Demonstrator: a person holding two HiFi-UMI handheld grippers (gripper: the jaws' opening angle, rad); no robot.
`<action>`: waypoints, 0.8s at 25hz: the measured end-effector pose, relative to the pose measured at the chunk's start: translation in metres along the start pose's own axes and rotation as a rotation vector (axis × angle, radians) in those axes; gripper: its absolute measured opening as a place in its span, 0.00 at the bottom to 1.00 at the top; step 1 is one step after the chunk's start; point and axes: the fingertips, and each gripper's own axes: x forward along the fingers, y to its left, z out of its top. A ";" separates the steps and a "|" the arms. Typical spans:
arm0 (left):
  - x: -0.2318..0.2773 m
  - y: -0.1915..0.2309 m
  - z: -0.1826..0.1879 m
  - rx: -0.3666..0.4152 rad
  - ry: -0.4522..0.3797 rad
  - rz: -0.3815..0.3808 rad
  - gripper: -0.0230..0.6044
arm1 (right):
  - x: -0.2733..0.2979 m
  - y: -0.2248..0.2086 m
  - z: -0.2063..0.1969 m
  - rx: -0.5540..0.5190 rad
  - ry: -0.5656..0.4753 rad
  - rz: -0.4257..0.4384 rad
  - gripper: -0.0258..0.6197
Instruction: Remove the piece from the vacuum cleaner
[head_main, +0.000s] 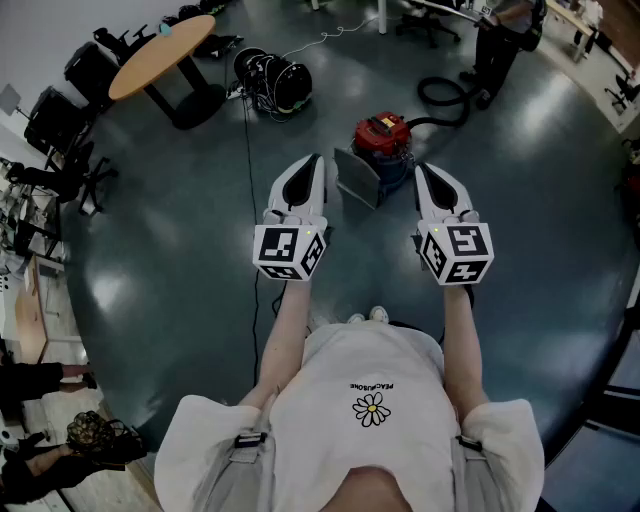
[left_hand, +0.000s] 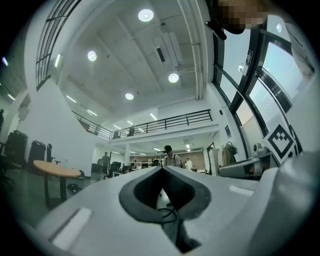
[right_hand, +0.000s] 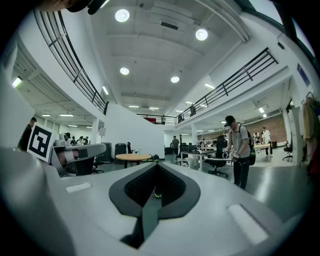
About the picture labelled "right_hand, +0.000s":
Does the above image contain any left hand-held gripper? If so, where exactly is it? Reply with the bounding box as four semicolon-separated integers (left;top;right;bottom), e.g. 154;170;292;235
26;122;107;177

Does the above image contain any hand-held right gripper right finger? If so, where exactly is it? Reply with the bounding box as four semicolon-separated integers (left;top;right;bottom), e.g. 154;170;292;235
143;161;305;251

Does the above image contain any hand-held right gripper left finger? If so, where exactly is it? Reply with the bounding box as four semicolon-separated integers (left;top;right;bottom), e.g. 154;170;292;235
59;161;159;243

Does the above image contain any black high-back office chair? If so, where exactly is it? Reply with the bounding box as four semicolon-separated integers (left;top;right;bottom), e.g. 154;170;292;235
203;134;230;178

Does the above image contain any black storage bin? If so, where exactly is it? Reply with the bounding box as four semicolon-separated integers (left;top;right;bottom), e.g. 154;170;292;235
101;142;113;163
114;142;128;156

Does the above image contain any white office desk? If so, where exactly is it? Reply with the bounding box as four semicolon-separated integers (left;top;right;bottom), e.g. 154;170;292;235
179;149;218;172

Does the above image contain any round wooden table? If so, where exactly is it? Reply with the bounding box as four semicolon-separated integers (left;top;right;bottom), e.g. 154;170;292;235
115;153;153;169

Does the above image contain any black backpack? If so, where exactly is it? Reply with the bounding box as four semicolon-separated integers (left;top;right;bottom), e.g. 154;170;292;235
238;124;256;166

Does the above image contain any long wooden table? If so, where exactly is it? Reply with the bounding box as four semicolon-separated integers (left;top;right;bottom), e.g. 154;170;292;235
252;142;272;152

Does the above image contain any curved black balcony railing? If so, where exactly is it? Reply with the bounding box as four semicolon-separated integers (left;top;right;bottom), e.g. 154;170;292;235
33;9;110;116

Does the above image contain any coat rack with clothes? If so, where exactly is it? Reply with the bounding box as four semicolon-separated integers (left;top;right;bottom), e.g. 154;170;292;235
298;91;320;177

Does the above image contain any straight black balcony railing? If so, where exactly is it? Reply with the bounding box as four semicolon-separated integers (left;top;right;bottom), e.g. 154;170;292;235
174;47;279;125

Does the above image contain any ceiling air vent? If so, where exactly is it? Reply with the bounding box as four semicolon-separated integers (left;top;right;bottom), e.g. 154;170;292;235
160;21;180;31

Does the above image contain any blue wall sign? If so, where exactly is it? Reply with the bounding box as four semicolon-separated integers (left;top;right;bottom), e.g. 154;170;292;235
296;63;311;87

